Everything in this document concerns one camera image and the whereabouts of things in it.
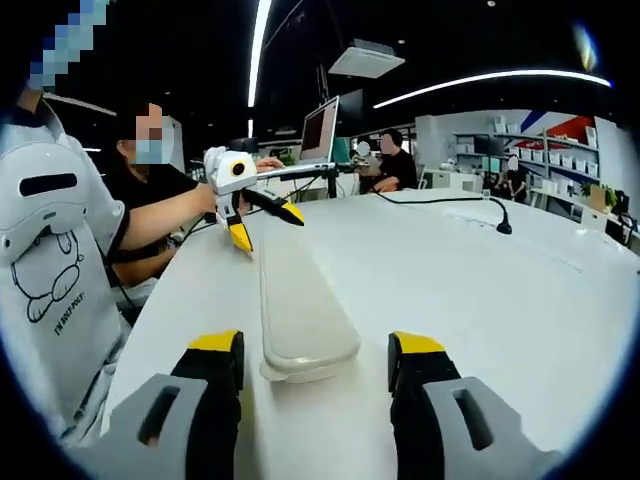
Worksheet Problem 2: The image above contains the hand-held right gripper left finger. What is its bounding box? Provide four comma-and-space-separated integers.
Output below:
64, 328, 246, 480

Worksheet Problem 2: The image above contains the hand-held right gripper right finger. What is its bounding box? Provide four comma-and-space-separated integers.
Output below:
387, 329, 567, 480

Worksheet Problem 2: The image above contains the beige cutlery case lid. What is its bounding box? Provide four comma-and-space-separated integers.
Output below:
258, 233, 362, 376

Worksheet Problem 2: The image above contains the person's left hand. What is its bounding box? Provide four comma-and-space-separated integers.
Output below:
197, 180, 221, 214

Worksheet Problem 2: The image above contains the long ceiling light strip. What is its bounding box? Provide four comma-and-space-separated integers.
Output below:
372, 69, 614, 110
246, 0, 274, 110

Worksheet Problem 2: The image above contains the white ceiling air conditioner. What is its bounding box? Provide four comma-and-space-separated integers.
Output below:
327, 38, 406, 80

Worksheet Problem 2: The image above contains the white worn device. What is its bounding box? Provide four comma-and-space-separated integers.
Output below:
0, 143, 97, 261

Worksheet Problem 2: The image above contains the white shelving with boxes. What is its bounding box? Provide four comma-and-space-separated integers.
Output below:
452, 114, 601, 201

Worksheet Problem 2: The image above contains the cardboard box with small plant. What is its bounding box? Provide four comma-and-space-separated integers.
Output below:
579, 181, 620, 215

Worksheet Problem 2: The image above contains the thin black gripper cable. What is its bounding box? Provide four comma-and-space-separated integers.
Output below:
94, 232, 139, 314

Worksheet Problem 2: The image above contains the black power cable with plug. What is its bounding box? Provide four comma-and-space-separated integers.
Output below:
369, 191, 515, 237

